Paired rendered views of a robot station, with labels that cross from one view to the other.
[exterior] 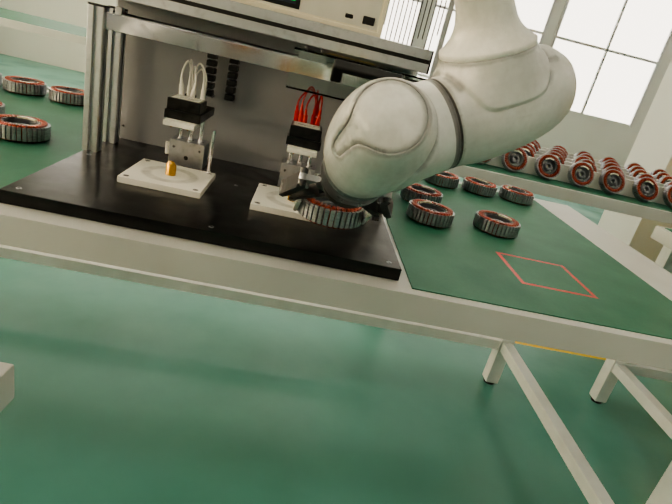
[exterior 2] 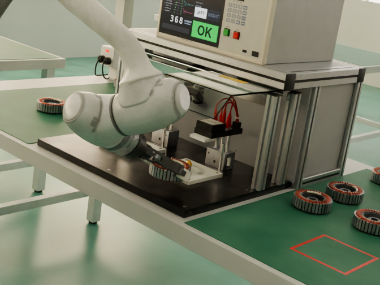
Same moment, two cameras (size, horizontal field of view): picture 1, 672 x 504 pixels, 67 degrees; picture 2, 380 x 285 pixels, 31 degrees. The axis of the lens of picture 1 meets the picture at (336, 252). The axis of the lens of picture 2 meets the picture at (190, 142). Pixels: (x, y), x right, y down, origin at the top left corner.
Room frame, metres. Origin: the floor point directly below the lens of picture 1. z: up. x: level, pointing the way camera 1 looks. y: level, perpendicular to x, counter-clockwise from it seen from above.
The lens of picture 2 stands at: (-0.33, -1.31, 1.43)
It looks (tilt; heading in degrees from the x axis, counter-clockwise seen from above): 16 degrees down; 47
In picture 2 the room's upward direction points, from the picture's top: 8 degrees clockwise
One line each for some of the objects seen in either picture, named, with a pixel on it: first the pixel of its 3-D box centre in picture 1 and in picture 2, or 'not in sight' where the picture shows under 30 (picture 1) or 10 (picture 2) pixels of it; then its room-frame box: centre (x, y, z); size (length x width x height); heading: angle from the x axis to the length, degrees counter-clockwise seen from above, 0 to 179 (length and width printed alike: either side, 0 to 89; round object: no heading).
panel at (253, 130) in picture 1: (258, 103); (219, 106); (1.22, 0.26, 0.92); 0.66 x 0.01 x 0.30; 97
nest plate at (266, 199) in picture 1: (291, 202); (187, 171); (0.98, 0.11, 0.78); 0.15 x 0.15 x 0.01; 7
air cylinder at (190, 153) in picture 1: (188, 151); (165, 135); (1.10, 0.37, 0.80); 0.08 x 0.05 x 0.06; 97
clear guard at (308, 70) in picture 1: (357, 78); (220, 91); (1.00, 0.04, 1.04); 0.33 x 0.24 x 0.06; 7
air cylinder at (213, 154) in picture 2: (296, 175); (220, 157); (1.12, 0.13, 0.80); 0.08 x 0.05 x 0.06; 97
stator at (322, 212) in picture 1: (330, 208); (169, 169); (0.84, 0.03, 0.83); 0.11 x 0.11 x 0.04
